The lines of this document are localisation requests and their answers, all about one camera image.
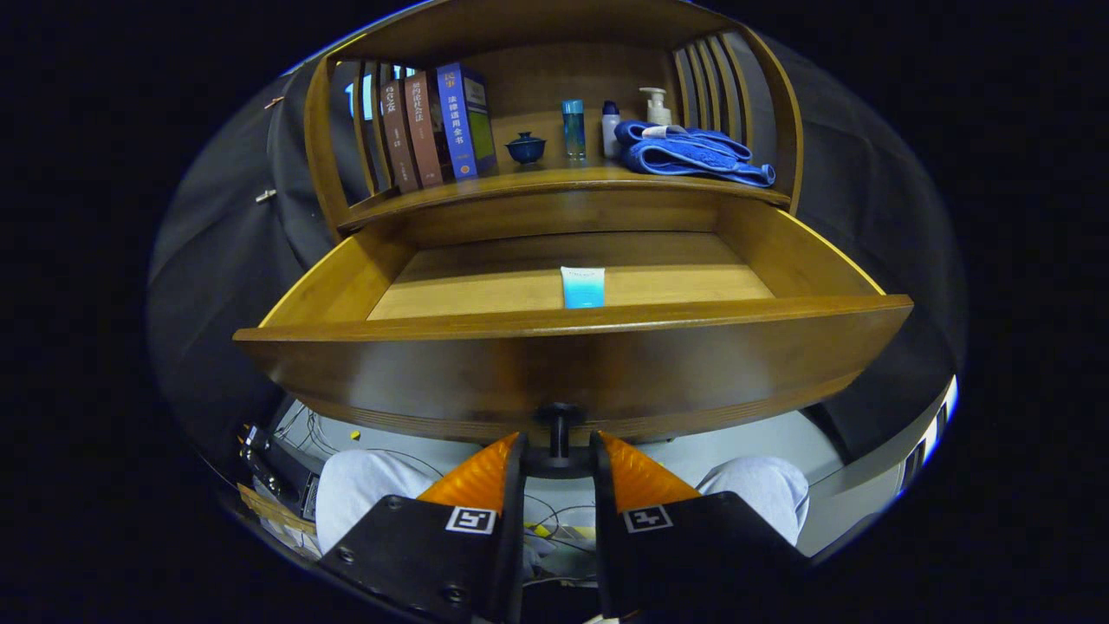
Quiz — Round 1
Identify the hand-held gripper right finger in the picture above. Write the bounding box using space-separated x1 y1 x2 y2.
589 431 811 621

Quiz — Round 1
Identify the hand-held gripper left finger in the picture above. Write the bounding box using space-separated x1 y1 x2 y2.
316 432 528 624

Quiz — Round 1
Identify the wooden drawer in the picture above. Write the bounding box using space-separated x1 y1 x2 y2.
232 195 915 478

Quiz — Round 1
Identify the blue squeeze tube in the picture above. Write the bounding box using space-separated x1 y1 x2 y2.
560 266 606 310

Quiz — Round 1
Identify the wooden countertop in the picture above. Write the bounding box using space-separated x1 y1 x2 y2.
336 130 792 231

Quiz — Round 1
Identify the wooden cabinet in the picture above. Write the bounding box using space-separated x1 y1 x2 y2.
303 0 805 239

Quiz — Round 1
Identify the person's left leg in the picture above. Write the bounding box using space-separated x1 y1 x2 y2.
315 449 451 556

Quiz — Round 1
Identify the person's leg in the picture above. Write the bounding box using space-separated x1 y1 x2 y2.
697 456 811 547
315 449 451 556

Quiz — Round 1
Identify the person's right leg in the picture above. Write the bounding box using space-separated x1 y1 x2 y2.
697 456 811 547

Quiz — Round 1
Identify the cardboard box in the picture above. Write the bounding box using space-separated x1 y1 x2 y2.
238 481 317 556

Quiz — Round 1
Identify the black electronic device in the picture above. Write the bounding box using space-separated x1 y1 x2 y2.
243 425 321 512

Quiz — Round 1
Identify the folded blue towel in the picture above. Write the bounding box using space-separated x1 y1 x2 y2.
613 120 776 188

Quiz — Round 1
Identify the blue lidded teacup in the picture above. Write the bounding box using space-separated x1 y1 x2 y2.
505 132 547 166

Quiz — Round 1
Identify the clear blue glass bottle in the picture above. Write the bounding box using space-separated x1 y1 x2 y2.
561 99 587 161

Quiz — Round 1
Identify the dark brown book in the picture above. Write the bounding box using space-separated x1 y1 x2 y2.
381 78 421 194

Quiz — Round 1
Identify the reddish brown book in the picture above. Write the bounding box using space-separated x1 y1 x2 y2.
405 71 453 188

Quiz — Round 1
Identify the thick blue book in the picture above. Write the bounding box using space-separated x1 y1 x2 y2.
436 62 499 181

